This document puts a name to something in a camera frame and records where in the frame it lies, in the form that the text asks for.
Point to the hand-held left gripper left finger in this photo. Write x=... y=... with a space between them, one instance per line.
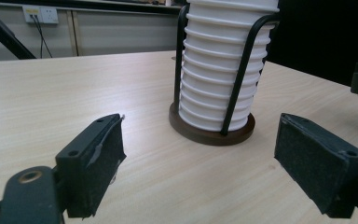
x=84 y=174

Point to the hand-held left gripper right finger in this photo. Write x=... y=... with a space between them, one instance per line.
x=317 y=161

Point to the stack of white paper cups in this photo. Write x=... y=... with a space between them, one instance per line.
x=213 y=71

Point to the black partition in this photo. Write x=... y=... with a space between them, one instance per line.
x=323 y=37

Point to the black metal stand leg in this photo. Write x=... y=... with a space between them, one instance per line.
x=3 y=34

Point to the white wall socket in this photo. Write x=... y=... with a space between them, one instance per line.
x=48 y=15

